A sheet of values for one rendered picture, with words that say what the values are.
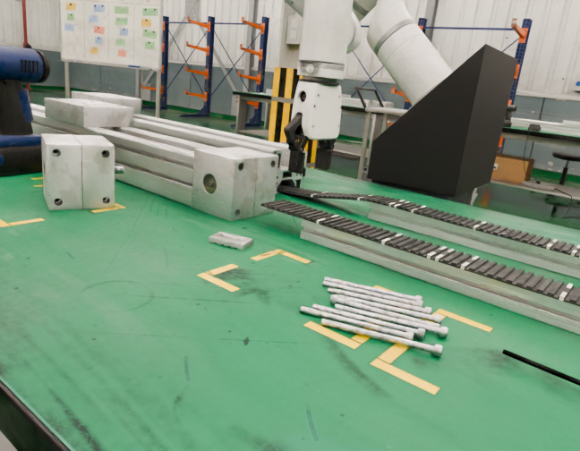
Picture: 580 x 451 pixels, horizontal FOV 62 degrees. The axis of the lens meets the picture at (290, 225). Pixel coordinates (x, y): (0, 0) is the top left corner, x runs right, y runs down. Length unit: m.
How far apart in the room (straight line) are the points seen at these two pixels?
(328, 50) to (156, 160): 0.35
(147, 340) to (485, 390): 0.27
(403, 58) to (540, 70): 7.22
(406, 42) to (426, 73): 0.09
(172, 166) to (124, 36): 5.92
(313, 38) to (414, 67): 0.41
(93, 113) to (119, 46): 5.72
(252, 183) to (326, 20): 0.31
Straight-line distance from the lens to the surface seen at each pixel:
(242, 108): 7.40
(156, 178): 0.86
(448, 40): 8.88
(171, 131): 1.12
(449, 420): 0.37
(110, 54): 6.82
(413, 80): 1.23
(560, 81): 8.35
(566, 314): 0.57
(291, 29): 4.30
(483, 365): 0.45
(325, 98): 0.88
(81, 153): 0.75
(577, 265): 0.75
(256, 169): 0.74
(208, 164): 0.75
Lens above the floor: 0.99
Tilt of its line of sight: 17 degrees down
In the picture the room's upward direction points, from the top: 6 degrees clockwise
